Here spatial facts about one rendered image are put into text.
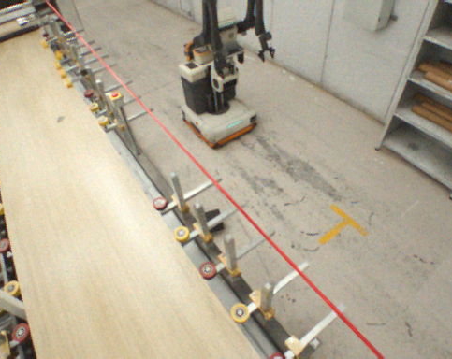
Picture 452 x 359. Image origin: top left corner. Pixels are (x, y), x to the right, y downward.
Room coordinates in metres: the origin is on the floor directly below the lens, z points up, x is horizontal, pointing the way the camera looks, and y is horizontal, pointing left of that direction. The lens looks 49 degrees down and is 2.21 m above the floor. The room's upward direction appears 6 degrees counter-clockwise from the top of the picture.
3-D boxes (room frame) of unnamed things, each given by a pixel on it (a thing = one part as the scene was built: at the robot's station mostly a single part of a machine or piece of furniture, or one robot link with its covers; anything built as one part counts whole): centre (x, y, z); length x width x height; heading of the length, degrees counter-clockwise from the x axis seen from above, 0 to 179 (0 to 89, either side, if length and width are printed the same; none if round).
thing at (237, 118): (2.72, 0.05, 0.16); 0.67 x 0.64 x 0.25; 31
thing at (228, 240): (0.60, 0.03, 0.91); 0.04 x 0.04 x 0.48; 32
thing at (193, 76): (2.80, 0.10, 0.59); 0.55 x 0.34 x 0.83; 121
